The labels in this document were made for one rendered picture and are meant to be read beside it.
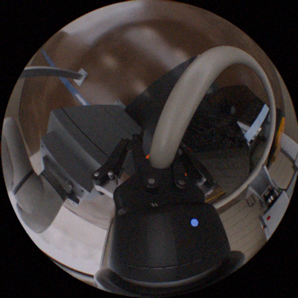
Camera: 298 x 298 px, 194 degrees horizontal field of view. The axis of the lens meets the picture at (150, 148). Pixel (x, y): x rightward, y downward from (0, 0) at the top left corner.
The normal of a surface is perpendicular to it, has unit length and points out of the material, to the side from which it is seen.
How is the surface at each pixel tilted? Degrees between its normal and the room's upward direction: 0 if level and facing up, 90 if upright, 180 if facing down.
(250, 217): 90
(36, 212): 91
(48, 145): 90
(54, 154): 90
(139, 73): 0
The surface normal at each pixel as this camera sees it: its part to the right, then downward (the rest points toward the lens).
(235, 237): -0.68, -0.66
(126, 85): -0.01, 0.44
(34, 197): 0.96, -0.26
